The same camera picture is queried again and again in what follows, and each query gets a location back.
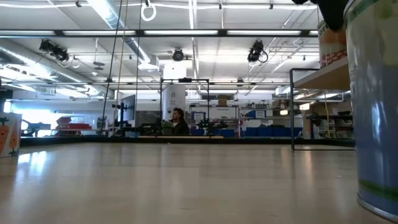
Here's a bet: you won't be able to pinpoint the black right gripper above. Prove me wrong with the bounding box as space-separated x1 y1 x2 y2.
291 0 349 31

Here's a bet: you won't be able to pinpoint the orange labelled tin can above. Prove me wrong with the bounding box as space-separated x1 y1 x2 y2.
317 20 349 68

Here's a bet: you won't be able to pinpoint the pale blue and green can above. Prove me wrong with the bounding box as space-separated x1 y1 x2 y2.
343 0 398 222

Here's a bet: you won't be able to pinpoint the carrot print tin can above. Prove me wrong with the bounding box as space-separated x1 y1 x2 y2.
0 111 22 158

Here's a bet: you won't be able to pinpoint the dark storage shelving rack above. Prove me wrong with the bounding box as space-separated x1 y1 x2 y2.
306 108 354 140

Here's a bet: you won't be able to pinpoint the blue storage bins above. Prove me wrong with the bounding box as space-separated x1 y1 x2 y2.
242 126 304 138

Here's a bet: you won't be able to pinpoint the metal storage rack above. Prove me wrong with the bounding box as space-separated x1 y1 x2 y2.
188 104 240 138

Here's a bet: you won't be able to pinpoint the white round column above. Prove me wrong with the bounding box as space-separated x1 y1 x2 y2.
162 63 187 124

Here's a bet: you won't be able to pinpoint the seated person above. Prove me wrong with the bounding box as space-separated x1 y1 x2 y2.
169 107 190 136

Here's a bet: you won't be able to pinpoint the wooden background table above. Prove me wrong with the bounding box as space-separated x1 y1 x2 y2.
138 134 224 139

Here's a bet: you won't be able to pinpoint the green potted plant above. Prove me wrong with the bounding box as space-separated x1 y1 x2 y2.
160 119 174 136

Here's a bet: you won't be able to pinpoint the dark monitor on stand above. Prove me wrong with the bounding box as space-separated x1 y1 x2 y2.
119 94 137 124

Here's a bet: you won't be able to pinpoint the red machine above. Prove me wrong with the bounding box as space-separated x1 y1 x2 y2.
55 116 93 131

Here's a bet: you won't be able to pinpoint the wooden shelf with black frame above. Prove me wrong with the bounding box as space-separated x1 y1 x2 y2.
289 55 355 152

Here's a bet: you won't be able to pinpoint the black overhead camera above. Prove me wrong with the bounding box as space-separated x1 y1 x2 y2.
172 48 185 62

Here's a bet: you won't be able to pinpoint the black metal rack frame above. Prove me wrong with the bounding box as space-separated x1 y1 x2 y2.
159 77 211 138

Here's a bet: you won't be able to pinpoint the white cable loop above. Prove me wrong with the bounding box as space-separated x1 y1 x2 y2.
140 0 157 22

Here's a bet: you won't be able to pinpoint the black overhead frame beam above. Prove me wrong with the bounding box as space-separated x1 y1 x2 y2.
0 29 320 38

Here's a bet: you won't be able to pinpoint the thin dark hanging cable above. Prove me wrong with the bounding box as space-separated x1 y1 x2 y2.
135 0 141 127

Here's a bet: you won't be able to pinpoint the silver ventilation duct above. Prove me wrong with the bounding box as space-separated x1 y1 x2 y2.
0 39 106 97
86 0 153 65

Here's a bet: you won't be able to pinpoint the black hanging cable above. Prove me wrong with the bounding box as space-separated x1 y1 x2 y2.
99 0 124 138

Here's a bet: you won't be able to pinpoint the black metal table frame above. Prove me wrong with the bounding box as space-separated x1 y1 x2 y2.
20 136 355 147

